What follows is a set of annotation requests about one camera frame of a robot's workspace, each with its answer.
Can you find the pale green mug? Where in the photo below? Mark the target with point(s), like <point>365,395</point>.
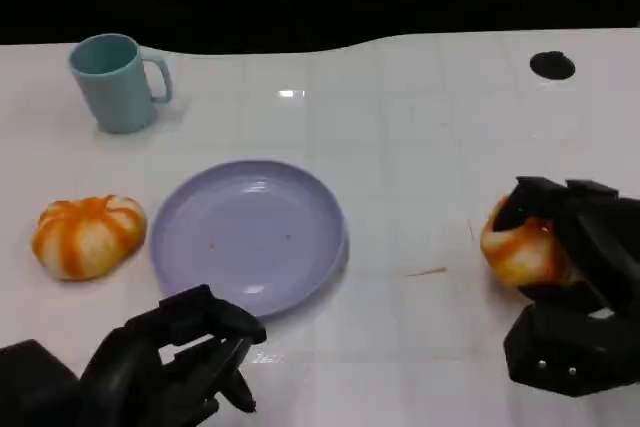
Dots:
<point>117,89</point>

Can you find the orange white toy bread roll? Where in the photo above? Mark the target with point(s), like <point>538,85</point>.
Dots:
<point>525,252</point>
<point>87,237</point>

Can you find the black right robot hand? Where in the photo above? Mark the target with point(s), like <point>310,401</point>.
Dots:
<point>590,272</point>

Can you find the lilac plate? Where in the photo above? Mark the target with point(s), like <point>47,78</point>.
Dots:
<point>250,237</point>

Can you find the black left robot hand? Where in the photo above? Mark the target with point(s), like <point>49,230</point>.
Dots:
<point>135,372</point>

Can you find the black round table grommet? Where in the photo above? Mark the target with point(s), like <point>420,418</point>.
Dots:
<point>552,66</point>

